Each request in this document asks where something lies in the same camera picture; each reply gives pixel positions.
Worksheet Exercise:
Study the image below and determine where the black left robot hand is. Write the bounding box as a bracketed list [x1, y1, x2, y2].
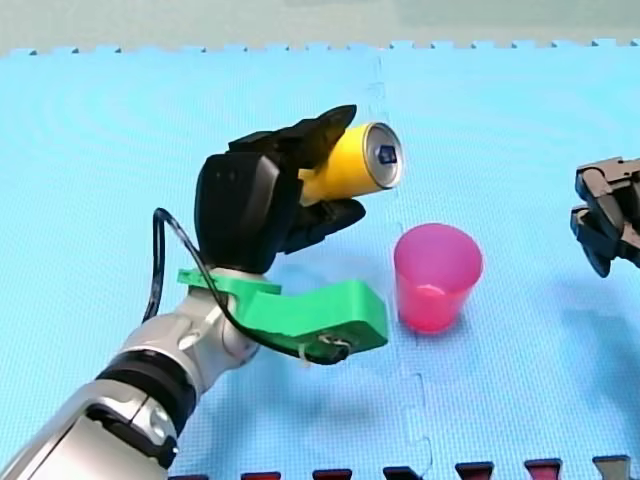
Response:
[194, 104, 367, 275]

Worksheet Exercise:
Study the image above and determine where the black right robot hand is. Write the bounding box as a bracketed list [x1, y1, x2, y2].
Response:
[570, 156, 640, 279]

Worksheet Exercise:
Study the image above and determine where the yellow drink can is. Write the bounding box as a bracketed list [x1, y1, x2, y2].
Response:
[297, 121, 405, 207]

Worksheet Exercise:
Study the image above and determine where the pink plastic cup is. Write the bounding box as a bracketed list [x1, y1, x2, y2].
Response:
[393, 223, 485, 335]

